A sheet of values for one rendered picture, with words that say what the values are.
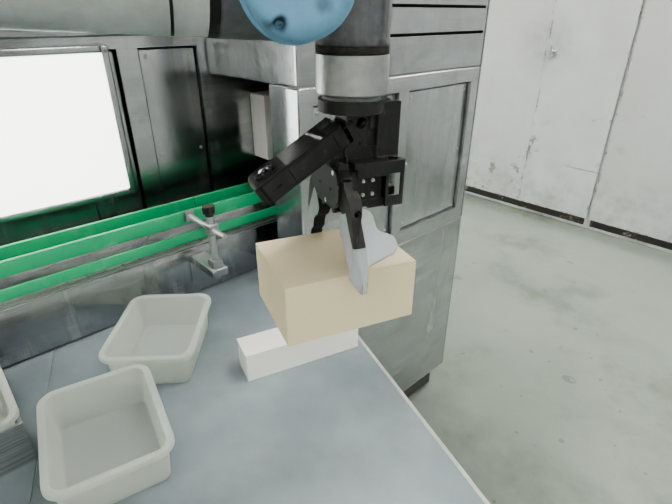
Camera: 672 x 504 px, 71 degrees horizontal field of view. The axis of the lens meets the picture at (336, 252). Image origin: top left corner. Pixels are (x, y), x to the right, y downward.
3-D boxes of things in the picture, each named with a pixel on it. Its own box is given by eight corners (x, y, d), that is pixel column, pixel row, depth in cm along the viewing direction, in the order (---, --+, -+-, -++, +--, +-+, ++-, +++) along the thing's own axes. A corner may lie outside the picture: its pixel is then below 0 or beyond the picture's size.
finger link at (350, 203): (372, 245, 48) (353, 164, 49) (358, 247, 48) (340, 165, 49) (355, 252, 53) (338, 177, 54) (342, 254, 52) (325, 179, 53)
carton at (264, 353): (357, 346, 100) (358, 323, 97) (248, 381, 90) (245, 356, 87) (344, 330, 104) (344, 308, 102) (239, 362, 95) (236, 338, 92)
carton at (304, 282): (411, 314, 58) (416, 260, 55) (288, 346, 52) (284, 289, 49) (367, 270, 68) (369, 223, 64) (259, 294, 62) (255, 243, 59)
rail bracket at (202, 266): (206, 273, 120) (194, 190, 110) (242, 300, 109) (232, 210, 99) (189, 280, 117) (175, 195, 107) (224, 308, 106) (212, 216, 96)
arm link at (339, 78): (333, 56, 43) (302, 51, 50) (332, 108, 45) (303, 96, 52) (403, 55, 46) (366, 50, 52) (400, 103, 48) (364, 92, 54)
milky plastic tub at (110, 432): (154, 395, 89) (146, 359, 85) (187, 486, 71) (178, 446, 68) (49, 433, 81) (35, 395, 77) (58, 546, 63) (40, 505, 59)
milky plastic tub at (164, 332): (217, 324, 109) (213, 292, 105) (197, 393, 89) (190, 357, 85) (141, 326, 108) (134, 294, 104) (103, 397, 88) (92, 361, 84)
